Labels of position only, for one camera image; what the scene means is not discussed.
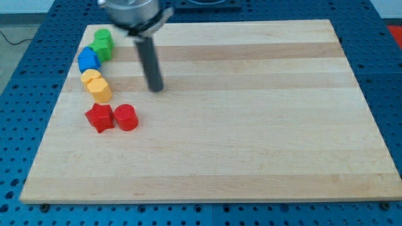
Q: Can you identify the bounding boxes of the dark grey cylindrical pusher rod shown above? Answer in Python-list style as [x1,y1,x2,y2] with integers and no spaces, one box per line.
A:
[135,37,164,92]

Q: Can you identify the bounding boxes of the blue cube block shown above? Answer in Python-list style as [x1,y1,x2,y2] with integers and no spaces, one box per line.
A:
[78,56,101,73]

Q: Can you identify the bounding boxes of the green star block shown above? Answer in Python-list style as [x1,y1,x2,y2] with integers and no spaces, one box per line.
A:
[89,40,114,62]

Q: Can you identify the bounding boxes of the green cylinder block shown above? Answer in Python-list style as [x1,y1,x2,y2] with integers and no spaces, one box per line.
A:
[94,29,114,49]

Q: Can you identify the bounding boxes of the yellow hexagon block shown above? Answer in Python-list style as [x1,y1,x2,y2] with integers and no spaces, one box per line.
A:
[87,78,112,103]

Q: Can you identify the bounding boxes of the red cylinder block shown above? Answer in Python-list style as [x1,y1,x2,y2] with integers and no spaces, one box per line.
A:
[114,104,139,131]

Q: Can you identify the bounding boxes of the red star block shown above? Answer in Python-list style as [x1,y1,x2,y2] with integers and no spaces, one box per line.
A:
[85,103,115,133]

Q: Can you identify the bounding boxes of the light wooden board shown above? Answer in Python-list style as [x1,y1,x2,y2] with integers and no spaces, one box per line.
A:
[20,19,401,204]

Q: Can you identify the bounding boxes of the red object at edge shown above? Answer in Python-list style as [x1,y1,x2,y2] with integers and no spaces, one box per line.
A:
[387,25,402,49]

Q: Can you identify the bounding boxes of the black cable on floor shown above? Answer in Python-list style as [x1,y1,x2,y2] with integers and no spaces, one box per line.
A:
[0,30,34,46]

